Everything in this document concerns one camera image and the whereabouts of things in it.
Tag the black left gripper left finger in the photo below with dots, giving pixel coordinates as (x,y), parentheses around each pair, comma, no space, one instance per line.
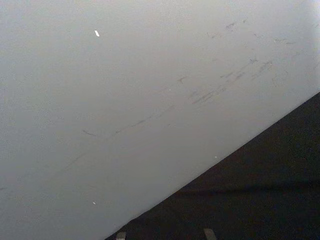
(121,236)

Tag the black table cloth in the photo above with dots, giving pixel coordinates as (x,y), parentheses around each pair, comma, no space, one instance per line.
(250,200)

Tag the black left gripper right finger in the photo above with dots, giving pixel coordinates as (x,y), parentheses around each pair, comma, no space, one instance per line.
(209,235)

